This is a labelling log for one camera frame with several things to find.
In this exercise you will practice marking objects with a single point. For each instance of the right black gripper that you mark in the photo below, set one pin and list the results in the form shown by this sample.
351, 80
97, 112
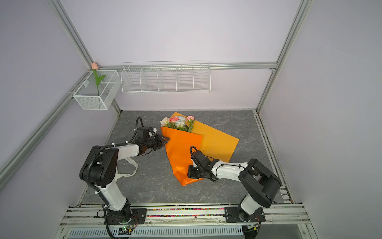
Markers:
190, 173

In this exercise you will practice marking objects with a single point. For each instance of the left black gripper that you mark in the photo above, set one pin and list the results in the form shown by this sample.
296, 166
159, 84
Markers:
161, 142

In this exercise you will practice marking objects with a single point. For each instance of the orange wrapping paper sheet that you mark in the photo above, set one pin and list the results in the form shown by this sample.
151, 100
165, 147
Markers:
210, 141

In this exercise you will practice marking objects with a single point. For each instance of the cream rose fake flower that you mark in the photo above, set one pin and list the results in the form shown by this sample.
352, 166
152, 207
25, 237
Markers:
164, 122

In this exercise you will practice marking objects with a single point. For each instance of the dark pink rose fake flower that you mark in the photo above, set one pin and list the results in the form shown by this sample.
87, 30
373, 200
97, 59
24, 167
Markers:
173, 122

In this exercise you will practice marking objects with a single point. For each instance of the white rose fake flower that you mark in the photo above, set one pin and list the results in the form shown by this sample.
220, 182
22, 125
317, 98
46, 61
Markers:
180, 124

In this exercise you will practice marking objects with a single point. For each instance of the light pink rose fake flower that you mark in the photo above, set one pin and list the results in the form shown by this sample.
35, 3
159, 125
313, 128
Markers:
190, 120

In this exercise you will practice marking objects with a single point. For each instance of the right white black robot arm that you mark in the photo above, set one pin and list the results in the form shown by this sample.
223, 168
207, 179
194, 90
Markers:
260, 183

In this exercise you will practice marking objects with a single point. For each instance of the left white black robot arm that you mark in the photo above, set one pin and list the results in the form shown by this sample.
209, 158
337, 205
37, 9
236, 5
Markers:
99, 171

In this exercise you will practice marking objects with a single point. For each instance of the pink tulip fake flower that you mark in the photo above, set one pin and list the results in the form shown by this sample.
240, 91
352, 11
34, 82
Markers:
98, 78

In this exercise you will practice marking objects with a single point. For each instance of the white ribbon strip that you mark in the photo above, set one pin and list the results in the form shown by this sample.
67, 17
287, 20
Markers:
126, 168

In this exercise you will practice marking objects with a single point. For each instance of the white mesh corner basket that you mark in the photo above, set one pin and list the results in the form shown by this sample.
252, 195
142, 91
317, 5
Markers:
87, 97

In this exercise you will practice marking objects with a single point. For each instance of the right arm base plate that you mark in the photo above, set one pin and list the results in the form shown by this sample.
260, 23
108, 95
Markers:
237, 215

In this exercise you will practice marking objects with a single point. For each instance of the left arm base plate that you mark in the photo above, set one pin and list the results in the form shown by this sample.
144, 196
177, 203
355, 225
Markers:
131, 217

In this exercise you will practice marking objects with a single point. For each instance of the white wire wall basket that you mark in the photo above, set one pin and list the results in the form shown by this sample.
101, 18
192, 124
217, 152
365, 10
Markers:
166, 77

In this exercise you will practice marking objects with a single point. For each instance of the aluminium front rail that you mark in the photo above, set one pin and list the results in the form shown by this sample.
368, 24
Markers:
186, 215

